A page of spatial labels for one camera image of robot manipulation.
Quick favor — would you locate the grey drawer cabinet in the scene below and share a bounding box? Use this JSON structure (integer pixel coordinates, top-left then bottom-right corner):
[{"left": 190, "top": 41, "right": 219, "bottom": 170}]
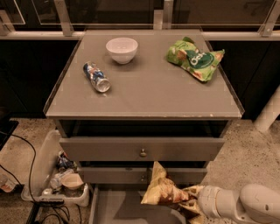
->
[{"left": 43, "top": 28, "right": 245, "bottom": 224}]

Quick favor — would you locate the green chip bag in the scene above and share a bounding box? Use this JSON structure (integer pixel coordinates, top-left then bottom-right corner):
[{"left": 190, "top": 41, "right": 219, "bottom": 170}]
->
[{"left": 166, "top": 37, "right": 225, "bottom": 82}]

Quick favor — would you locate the plastic bottle in bin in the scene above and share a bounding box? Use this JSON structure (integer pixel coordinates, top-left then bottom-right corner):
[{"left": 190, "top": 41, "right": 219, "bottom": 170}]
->
[{"left": 50, "top": 169, "right": 74, "bottom": 189}]

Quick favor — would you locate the clear plastic bin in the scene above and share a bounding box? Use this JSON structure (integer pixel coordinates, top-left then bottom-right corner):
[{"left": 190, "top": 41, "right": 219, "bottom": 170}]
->
[{"left": 21, "top": 130, "right": 89, "bottom": 207}]

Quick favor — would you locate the brown chip bag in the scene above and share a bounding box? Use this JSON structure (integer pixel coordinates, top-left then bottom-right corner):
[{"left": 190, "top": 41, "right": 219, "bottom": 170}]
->
[{"left": 140, "top": 160, "right": 208, "bottom": 224}]

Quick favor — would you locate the white cup in bin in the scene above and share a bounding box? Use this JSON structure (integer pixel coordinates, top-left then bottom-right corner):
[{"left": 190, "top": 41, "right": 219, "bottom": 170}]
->
[{"left": 61, "top": 173, "right": 84, "bottom": 190}]

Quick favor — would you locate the bottom grey drawer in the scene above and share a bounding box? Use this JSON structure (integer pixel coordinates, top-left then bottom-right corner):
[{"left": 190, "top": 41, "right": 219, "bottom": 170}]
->
[{"left": 88, "top": 185, "right": 189, "bottom": 224}]

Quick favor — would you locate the grey drawer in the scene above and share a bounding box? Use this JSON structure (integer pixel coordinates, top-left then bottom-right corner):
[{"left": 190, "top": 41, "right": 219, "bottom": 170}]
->
[
  {"left": 59, "top": 137, "right": 224, "bottom": 162},
  {"left": 78, "top": 167, "right": 207, "bottom": 185},
  {"left": 88, "top": 185, "right": 189, "bottom": 224}
]

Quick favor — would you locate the top grey drawer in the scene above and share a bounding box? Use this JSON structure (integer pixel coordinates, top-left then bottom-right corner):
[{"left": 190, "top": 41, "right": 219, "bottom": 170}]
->
[{"left": 59, "top": 137, "right": 224, "bottom": 162}]

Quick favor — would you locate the black floor cable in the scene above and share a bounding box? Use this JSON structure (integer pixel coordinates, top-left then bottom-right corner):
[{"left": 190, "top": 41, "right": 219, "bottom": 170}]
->
[{"left": 0, "top": 130, "right": 82, "bottom": 224}]

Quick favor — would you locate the white bowl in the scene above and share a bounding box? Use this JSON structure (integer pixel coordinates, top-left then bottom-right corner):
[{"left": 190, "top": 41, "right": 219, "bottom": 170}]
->
[{"left": 106, "top": 38, "right": 138, "bottom": 64}]

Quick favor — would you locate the middle grey drawer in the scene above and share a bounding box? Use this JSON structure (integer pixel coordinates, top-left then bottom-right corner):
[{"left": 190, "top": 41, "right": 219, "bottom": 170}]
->
[{"left": 78, "top": 167, "right": 207, "bottom": 185}]

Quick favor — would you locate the blue soda can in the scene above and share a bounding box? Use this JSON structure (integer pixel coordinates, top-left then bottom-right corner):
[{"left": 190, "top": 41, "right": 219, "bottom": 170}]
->
[{"left": 83, "top": 62, "right": 111, "bottom": 93}]

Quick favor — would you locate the small cup on floor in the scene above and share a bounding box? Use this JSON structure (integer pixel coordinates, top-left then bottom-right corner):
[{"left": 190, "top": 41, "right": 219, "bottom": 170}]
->
[{"left": 0, "top": 174, "right": 16, "bottom": 193}]

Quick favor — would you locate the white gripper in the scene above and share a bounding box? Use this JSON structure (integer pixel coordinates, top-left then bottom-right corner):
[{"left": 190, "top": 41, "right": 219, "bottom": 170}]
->
[{"left": 198, "top": 185, "right": 237, "bottom": 221}]

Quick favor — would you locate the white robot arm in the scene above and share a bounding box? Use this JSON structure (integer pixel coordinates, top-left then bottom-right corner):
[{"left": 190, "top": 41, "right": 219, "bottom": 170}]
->
[{"left": 198, "top": 184, "right": 280, "bottom": 224}]

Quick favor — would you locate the metal window railing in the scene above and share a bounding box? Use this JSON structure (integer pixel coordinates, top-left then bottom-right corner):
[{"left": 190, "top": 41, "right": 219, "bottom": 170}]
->
[{"left": 0, "top": 0, "right": 280, "bottom": 37}]

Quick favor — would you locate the white post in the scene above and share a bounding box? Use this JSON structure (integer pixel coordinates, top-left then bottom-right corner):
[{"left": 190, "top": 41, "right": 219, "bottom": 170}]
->
[{"left": 254, "top": 86, "right": 280, "bottom": 132}]

